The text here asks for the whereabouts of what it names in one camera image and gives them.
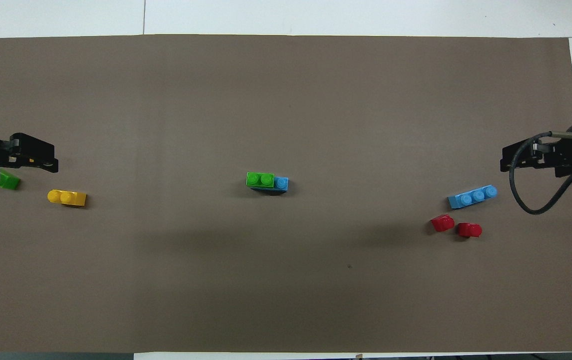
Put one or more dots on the blue three-stud toy brick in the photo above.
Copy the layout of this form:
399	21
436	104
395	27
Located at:
281	184
472	196

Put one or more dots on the green two-stud toy brick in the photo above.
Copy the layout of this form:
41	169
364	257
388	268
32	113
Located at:
10	182
260	179

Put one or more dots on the yellow two-stud toy brick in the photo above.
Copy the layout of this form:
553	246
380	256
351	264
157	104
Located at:
67	198

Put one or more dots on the red one-stud toy brick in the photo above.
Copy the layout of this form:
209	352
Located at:
469	230
442	223

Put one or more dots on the brown table mat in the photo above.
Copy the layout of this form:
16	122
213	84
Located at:
286	100

